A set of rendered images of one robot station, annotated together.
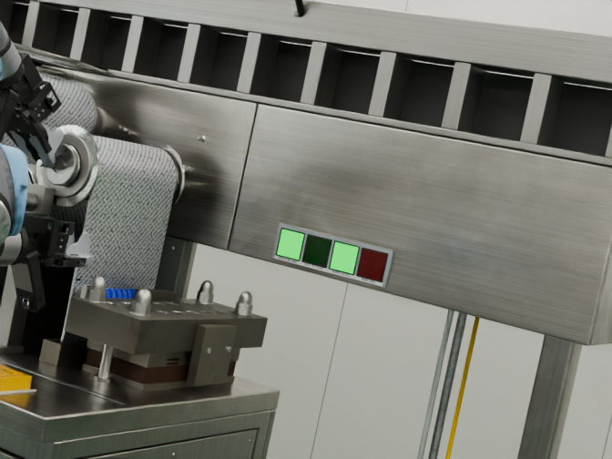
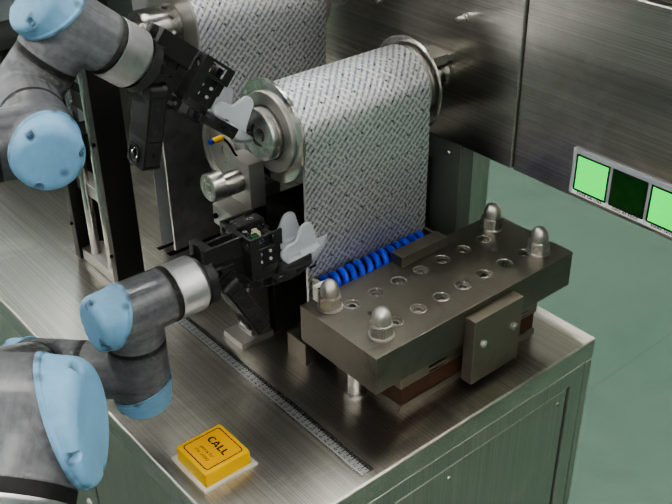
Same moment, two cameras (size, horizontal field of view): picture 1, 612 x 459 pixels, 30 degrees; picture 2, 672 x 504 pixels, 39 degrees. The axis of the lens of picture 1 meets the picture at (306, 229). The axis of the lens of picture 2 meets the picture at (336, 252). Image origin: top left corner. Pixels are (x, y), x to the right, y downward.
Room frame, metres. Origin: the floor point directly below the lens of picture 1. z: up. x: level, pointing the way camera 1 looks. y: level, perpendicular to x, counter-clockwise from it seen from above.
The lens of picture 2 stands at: (0.97, -0.05, 1.80)
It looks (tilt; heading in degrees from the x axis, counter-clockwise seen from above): 32 degrees down; 20
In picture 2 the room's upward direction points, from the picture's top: 1 degrees counter-clockwise
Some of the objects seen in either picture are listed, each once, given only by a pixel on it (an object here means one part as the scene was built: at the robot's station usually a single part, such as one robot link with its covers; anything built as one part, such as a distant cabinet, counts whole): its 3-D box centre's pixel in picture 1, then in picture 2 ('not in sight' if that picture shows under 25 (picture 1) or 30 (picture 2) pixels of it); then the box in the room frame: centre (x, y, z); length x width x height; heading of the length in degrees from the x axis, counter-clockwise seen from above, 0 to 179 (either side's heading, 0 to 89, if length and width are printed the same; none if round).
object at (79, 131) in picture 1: (67, 165); (271, 130); (2.06, 0.44, 1.25); 0.15 x 0.01 x 0.15; 60
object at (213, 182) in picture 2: not in sight; (213, 186); (2.01, 0.51, 1.18); 0.04 x 0.02 x 0.04; 60
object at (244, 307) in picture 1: (245, 302); (539, 239); (2.22, 0.09, 1.05); 0.04 x 0.04 x 0.04
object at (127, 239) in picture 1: (122, 249); (368, 206); (2.13, 0.33, 1.11); 0.23 x 0.01 x 0.18; 150
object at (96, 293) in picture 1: (97, 289); (329, 293); (1.98, 0.34, 1.05); 0.04 x 0.04 x 0.04
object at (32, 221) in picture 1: (34, 240); (235, 259); (1.93, 0.45, 1.12); 0.12 x 0.08 x 0.09; 150
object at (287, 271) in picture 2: (64, 260); (282, 266); (1.97, 0.40, 1.09); 0.09 x 0.05 x 0.02; 149
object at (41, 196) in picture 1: (16, 268); (241, 253); (2.04, 0.49, 1.05); 0.06 x 0.05 x 0.31; 150
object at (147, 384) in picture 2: not in sight; (128, 371); (1.79, 0.54, 1.01); 0.11 x 0.08 x 0.11; 105
